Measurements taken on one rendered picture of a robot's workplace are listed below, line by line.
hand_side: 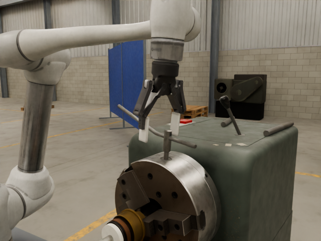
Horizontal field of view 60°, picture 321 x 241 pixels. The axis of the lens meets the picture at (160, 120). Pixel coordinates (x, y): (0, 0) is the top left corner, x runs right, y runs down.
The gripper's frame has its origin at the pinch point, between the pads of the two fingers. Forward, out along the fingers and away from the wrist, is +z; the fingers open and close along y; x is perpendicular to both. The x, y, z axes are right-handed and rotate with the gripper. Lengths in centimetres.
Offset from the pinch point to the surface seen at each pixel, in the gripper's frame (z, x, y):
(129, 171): 11.8, -3.9, 7.1
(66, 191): 156, -253, -100
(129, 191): 15.3, 0.0, 10.0
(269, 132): 1.6, 14.6, -41.2
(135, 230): 20.6, 9.0, 14.9
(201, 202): 14.5, 17.0, -0.4
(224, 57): -38, -550, -889
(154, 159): 6.9, 2.1, 3.4
